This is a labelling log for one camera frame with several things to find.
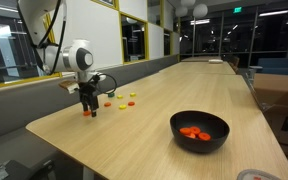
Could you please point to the gray upholstered bench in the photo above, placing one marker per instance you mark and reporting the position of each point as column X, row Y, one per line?
column 17, row 116

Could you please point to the white round pendant lamp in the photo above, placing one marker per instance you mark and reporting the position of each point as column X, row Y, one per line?
column 180, row 11
column 187, row 2
column 200, row 10

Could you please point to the black bowl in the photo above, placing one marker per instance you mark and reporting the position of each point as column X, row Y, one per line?
column 200, row 145

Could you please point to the brown wooden chair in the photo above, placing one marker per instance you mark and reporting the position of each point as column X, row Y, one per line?
column 234, row 60

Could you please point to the open brown cardboard box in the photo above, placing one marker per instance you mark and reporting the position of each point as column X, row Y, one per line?
column 274, row 88

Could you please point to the green cube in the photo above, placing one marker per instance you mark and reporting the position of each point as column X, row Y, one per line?
column 111, row 95

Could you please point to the green exit sign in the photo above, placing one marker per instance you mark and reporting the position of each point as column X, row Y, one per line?
column 237, row 9

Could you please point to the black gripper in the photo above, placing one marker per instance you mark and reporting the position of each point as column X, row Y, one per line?
column 89, row 89

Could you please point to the light wooden table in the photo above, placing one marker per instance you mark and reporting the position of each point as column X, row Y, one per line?
column 197, row 59
column 200, row 67

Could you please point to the black equipment case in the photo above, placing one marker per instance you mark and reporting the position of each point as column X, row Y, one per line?
column 10, row 171

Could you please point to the long ceiling light strip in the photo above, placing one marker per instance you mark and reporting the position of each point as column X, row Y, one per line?
column 273, row 12

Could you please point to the blue sofa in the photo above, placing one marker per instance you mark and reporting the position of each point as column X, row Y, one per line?
column 280, row 65

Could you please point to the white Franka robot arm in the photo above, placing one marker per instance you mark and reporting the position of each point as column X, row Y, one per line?
column 77, row 58

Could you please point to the yellow framed glass window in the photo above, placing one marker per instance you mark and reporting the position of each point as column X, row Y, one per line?
column 134, row 36
column 0, row 66

